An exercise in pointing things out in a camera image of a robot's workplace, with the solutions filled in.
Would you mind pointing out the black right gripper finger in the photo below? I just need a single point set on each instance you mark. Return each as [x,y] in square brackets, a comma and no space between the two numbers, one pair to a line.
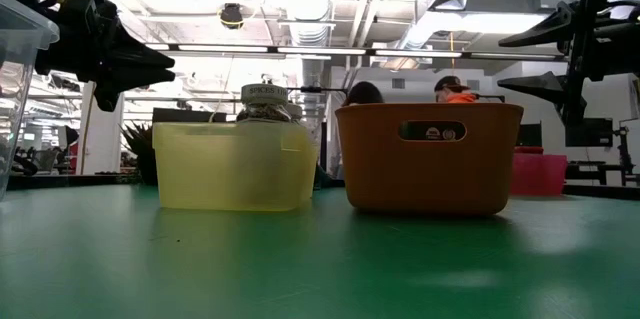
[542,85]
[550,31]

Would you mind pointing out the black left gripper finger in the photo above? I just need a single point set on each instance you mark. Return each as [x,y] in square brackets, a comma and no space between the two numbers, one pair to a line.
[135,59]
[145,78]

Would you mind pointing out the red-lidded smoked paprika tin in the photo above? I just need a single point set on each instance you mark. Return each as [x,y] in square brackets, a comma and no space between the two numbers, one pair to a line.
[530,149]

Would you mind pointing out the white-lidded glass spice jar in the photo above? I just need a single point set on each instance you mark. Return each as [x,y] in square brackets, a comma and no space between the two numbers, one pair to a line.
[264,94]
[295,111]

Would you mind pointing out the black gantry bar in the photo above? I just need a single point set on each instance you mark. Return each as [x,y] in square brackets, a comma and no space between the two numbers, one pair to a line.
[490,97]
[322,89]

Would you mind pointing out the small potted succulent plant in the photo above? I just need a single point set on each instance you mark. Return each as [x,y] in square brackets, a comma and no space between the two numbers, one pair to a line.
[140,144]

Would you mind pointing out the clear plastic storage box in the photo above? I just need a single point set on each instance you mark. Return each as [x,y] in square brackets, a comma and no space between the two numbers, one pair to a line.
[20,84]

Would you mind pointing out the pink plastic bin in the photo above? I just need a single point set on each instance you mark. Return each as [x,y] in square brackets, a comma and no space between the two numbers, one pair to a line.
[540,174]

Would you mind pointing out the person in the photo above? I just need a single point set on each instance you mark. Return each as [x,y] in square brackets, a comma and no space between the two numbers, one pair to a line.
[452,90]
[364,94]

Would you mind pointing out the black background desk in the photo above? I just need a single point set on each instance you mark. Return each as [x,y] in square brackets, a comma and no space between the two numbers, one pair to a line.
[600,166]

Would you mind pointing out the black background robot stand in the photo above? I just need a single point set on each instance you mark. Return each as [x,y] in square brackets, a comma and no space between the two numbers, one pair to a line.
[625,154]

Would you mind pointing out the translucent yellow plastic bin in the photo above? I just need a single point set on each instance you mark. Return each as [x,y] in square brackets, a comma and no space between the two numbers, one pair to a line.
[230,174]

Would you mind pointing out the orange plastic bin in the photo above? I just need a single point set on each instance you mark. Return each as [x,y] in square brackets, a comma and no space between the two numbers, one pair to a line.
[430,179]

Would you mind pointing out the long LED light bar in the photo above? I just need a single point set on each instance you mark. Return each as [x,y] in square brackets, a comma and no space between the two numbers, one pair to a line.
[320,51]

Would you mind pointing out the dark green cloth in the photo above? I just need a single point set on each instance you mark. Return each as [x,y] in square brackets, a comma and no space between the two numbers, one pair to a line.
[321,179]

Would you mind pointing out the black wall monitor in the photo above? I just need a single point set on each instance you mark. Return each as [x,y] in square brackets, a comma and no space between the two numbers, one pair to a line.
[530,135]
[595,136]

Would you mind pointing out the black ceiling dome camera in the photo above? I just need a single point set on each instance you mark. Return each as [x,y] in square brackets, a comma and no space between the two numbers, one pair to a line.
[231,15]

